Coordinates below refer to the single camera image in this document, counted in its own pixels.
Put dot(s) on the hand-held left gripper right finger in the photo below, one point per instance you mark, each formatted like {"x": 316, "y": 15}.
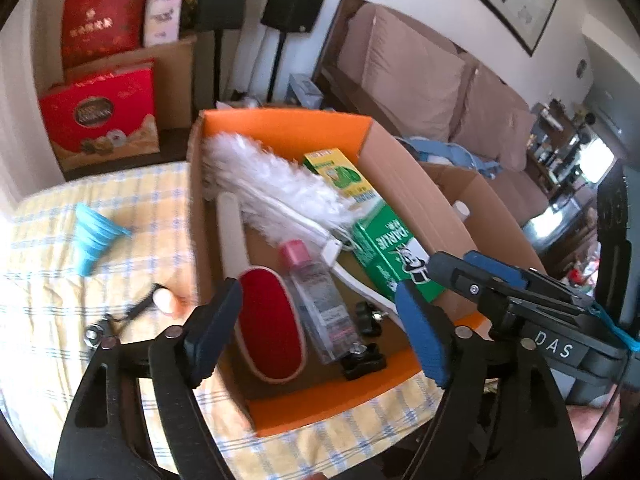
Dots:
{"x": 425, "y": 340}

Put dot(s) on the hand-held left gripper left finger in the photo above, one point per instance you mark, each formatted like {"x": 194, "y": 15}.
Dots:
{"x": 212, "y": 345}

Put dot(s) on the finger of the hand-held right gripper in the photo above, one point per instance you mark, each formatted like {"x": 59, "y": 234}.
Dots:
{"x": 495, "y": 265}
{"x": 465, "y": 280}

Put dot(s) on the white lint brush red pad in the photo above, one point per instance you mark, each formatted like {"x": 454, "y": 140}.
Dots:
{"x": 272, "y": 320}

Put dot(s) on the cardboard box orange inside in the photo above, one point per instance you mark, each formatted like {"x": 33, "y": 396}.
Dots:
{"x": 260, "y": 260}

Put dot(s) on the clear bottle pink cap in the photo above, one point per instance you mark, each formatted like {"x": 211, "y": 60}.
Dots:
{"x": 320, "y": 300}

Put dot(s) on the white fluffy duster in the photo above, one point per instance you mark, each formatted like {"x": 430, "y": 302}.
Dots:
{"x": 265, "y": 175}

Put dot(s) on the person's right hand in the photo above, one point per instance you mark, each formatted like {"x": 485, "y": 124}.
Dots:
{"x": 597, "y": 440}

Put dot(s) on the open plain cardboard box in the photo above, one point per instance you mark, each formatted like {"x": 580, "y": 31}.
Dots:
{"x": 490, "y": 210}

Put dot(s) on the white bottle cap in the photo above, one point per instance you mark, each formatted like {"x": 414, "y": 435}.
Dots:
{"x": 461, "y": 210}

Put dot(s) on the green toothpaste box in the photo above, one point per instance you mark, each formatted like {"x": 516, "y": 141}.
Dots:
{"x": 385, "y": 250}

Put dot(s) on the blue clothing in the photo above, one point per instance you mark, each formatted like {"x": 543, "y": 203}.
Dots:
{"x": 460, "y": 155}

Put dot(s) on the cluttered shelf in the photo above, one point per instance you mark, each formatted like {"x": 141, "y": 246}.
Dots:
{"x": 565, "y": 150}

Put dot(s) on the blue collapsible funnel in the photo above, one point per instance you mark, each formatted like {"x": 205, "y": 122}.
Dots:
{"x": 95, "y": 235}

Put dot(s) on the yellow green small box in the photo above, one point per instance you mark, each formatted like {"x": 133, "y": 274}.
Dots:
{"x": 330, "y": 165}

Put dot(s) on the yellow checked tablecloth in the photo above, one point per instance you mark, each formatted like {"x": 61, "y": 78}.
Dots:
{"x": 50, "y": 270}

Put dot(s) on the brown sofa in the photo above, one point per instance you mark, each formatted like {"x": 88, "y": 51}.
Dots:
{"x": 420, "y": 70}

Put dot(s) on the white shopping bag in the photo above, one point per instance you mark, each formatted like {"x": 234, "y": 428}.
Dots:
{"x": 242, "y": 101}

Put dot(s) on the tissue box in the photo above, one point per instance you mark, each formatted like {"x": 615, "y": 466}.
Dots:
{"x": 305, "y": 90}

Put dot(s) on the red gift box with chocolates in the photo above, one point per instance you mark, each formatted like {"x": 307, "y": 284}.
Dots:
{"x": 100, "y": 110}

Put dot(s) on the brown cardboard carton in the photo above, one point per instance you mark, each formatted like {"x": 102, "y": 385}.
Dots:
{"x": 175, "y": 85}

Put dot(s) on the black speaker stand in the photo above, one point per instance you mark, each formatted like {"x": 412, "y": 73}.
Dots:
{"x": 217, "y": 70}
{"x": 277, "y": 65}

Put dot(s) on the white printed box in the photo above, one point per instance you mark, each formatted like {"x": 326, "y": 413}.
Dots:
{"x": 162, "y": 15}

